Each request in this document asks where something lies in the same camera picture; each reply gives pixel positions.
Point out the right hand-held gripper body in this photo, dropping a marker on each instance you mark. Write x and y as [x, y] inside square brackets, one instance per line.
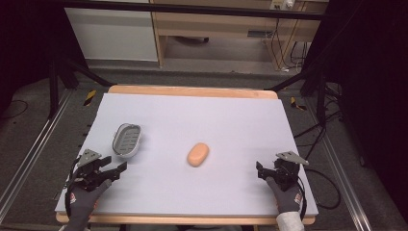
[287, 173]

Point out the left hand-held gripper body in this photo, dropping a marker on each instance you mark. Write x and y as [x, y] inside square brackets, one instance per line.
[91, 174]

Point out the grey soap dish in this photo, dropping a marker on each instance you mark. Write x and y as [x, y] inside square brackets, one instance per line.
[127, 140]

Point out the orange soap bar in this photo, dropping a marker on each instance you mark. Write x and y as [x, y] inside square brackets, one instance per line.
[198, 154]

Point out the person's right hand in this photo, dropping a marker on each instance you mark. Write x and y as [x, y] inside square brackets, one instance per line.
[287, 199]

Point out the white foam mat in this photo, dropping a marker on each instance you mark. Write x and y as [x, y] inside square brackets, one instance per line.
[198, 118]

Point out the wooden table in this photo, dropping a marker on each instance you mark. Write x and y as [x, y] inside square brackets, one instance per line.
[192, 91]

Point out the dark curtain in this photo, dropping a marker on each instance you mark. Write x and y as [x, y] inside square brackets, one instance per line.
[29, 38]
[372, 80]

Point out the white cabinet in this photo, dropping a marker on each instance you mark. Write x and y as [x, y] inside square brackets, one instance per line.
[112, 32]

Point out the wooden desk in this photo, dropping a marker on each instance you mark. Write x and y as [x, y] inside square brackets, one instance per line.
[218, 25]

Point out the white power strip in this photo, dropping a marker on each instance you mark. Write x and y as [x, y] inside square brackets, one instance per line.
[282, 4]

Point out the metal floor rail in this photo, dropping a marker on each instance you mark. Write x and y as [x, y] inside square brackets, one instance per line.
[343, 170]
[35, 144]

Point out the black frame stand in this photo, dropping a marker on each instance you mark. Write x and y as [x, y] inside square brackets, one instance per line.
[54, 86]
[320, 96]

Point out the black frame crossbar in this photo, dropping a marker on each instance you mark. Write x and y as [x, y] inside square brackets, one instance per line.
[192, 8]

